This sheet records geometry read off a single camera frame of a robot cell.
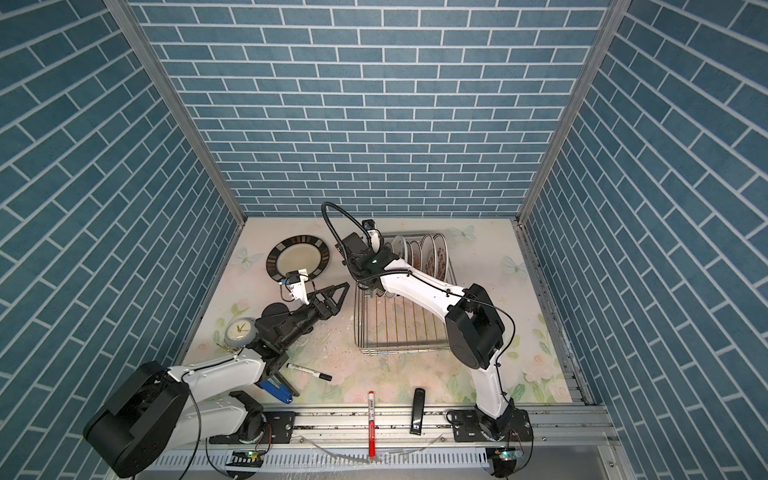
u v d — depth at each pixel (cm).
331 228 65
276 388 80
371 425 74
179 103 87
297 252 109
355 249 67
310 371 83
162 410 42
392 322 92
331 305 70
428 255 96
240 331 86
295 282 71
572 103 87
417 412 74
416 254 89
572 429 75
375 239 78
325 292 79
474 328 49
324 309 71
